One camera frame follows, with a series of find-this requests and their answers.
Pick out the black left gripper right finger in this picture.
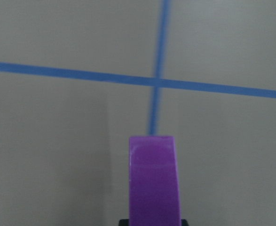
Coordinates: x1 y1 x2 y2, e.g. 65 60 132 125
181 219 189 226

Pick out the purple trapezoid block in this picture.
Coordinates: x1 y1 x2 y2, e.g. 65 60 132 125
129 136 181 226

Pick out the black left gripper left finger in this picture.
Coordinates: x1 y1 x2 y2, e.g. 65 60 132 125
118 219 129 226

